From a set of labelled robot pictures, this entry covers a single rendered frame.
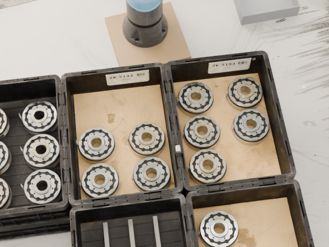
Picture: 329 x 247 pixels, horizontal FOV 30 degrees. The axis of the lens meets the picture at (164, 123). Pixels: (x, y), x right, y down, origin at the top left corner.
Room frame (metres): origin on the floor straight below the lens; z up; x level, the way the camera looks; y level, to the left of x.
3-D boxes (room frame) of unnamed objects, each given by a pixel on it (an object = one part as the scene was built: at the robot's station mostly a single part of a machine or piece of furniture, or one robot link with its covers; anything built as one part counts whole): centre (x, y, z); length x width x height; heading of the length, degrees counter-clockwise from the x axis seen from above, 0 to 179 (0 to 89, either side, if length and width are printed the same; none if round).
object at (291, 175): (0.76, -0.17, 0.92); 0.40 x 0.30 x 0.02; 7
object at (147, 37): (1.20, 0.06, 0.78); 0.15 x 0.15 x 0.10
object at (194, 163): (0.64, -0.12, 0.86); 0.10 x 0.10 x 0.01
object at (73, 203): (0.72, 0.12, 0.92); 0.40 x 0.30 x 0.02; 7
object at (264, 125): (0.77, -0.25, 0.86); 0.10 x 0.10 x 0.01
